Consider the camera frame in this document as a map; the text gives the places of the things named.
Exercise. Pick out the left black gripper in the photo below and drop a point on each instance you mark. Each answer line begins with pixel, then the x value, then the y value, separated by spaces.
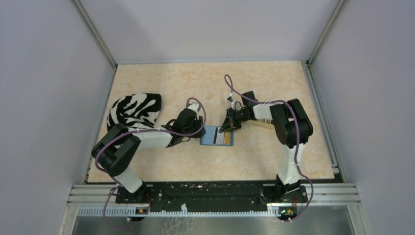
pixel 199 123

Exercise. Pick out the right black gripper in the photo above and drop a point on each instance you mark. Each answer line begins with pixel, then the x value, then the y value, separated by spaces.
pixel 227 125

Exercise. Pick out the yellow credit card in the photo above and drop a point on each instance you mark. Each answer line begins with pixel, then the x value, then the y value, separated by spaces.
pixel 228 138

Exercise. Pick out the white magnetic stripe card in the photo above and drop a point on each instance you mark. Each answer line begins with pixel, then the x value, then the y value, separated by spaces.
pixel 218 137

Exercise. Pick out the blue card holder wallet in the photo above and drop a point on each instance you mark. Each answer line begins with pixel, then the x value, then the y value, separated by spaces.
pixel 208 137

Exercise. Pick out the cream oval card tray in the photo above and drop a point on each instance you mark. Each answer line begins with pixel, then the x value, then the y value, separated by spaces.
pixel 262 123

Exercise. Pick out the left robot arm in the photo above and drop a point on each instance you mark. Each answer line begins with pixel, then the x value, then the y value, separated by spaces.
pixel 114 152

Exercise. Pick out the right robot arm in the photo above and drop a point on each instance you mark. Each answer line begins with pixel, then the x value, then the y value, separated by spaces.
pixel 293 129

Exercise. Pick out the zebra striped cloth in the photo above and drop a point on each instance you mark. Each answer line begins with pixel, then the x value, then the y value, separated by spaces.
pixel 135 111

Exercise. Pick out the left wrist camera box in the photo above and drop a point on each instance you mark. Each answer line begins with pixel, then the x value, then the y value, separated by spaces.
pixel 195 107

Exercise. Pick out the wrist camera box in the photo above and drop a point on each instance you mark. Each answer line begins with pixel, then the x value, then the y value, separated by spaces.
pixel 195 107
pixel 233 99

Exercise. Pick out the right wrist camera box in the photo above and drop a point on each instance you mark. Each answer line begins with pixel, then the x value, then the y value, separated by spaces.
pixel 233 99

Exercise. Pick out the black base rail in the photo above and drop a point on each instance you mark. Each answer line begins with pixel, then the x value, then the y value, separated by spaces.
pixel 228 197

